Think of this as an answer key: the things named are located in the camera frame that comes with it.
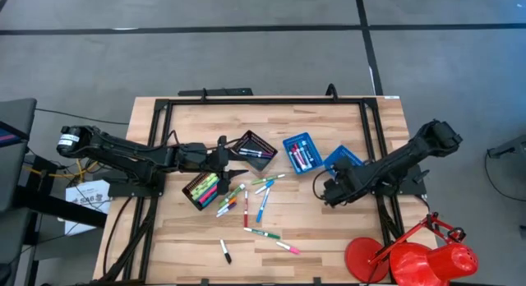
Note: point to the thick red Expo marker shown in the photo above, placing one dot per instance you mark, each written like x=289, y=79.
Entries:
x=300, y=155

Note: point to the blue plastic mesh basket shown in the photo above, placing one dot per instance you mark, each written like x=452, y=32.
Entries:
x=343, y=152
x=317, y=160

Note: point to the thin purple marker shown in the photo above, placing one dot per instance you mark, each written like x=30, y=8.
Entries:
x=230, y=207

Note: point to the black power strip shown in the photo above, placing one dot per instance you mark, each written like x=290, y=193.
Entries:
x=213, y=91

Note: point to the yellow-green highlighter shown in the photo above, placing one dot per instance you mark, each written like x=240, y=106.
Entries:
x=205, y=183

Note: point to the thin blue marker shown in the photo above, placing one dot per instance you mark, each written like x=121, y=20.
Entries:
x=265, y=187
x=263, y=206

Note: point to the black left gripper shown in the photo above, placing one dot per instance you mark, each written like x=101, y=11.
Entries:
x=197, y=156

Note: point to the thin dark green marker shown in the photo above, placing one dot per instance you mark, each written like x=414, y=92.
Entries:
x=271, y=236

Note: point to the white printed paper sheet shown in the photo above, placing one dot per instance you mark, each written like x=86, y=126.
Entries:
x=86, y=199

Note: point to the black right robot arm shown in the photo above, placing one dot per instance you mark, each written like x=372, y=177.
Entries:
x=411, y=154

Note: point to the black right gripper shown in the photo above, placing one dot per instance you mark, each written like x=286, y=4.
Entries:
x=341, y=177

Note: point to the thick navy Expo marker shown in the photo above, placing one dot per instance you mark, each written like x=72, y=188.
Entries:
x=307, y=152

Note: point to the thin light green marker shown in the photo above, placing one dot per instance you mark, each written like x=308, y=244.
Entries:
x=265, y=180

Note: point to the thin orange marker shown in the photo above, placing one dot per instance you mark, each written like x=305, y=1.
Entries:
x=232, y=201

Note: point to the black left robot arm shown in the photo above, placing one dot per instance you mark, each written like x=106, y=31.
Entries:
x=123, y=154

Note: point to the thin red marker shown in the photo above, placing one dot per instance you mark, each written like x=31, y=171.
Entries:
x=246, y=214

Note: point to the thin black marker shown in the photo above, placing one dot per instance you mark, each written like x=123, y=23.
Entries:
x=227, y=257

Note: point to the black plastic mesh basket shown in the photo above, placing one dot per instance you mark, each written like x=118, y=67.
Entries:
x=189, y=190
x=263, y=164

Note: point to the red desk lamp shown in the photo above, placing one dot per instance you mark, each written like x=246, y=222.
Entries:
x=365, y=259

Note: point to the thick green Expo marker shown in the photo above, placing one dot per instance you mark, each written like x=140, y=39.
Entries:
x=232, y=195

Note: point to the pink highlighter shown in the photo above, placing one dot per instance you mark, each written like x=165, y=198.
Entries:
x=209, y=194

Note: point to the thin navy marker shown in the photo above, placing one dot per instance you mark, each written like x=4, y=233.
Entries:
x=255, y=155

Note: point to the blue highlighter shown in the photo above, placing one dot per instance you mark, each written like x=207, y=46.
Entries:
x=211, y=200

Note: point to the thin pink marker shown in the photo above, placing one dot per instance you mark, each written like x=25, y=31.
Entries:
x=292, y=250

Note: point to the thick pink Expo marker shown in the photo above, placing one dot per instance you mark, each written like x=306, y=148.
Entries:
x=295, y=163

